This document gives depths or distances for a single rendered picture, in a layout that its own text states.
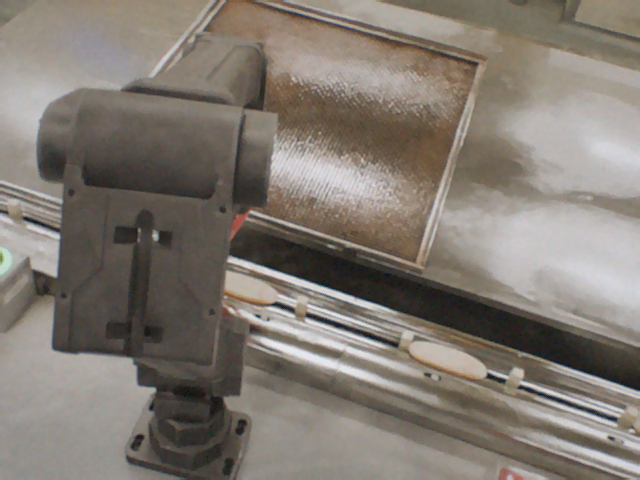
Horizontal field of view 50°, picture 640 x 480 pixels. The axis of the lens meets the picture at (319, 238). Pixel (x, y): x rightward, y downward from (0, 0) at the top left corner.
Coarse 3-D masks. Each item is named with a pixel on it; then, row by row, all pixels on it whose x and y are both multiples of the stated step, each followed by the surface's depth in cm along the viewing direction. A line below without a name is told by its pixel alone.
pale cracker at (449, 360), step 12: (420, 348) 85; (432, 348) 85; (444, 348) 86; (420, 360) 84; (432, 360) 84; (444, 360) 84; (456, 360) 84; (468, 360) 84; (456, 372) 83; (468, 372) 83; (480, 372) 84
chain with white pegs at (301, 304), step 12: (12, 204) 92; (12, 216) 94; (48, 228) 94; (300, 300) 87; (300, 312) 88; (336, 324) 89; (372, 336) 88; (408, 336) 85; (408, 348) 86; (516, 372) 83; (516, 384) 83; (540, 396) 85; (552, 396) 85; (576, 408) 84; (612, 420) 84; (624, 420) 82
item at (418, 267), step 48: (240, 0) 126; (336, 48) 120; (384, 48) 121; (432, 48) 122; (288, 96) 111; (336, 96) 112; (384, 96) 113; (432, 96) 114; (432, 144) 107; (336, 192) 99; (432, 192) 100; (336, 240) 92; (384, 240) 94
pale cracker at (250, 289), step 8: (232, 272) 90; (232, 280) 89; (240, 280) 89; (248, 280) 89; (256, 280) 90; (224, 288) 88; (232, 288) 88; (240, 288) 88; (248, 288) 88; (256, 288) 89; (264, 288) 89; (272, 288) 89; (240, 296) 88; (248, 296) 88; (256, 296) 88; (264, 296) 88; (272, 296) 88
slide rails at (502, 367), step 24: (0, 192) 97; (0, 216) 93; (48, 216) 94; (288, 288) 91; (288, 312) 88; (336, 312) 89; (360, 312) 89; (360, 336) 86; (480, 360) 86; (504, 360) 87; (504, 384) 84; (552, 384) 85; (576, 384) 85; (552, 408) 82; (624, 408) 84; (624, 432) 81
